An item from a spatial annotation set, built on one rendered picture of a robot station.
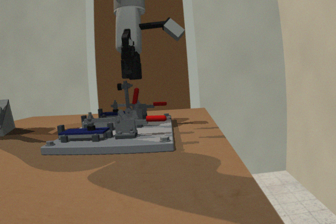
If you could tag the blue flat metal plate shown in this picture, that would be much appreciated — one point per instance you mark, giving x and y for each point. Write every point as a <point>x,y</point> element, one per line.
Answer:
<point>84,133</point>

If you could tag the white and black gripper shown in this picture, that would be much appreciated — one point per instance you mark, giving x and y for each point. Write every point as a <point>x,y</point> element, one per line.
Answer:
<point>128,19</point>

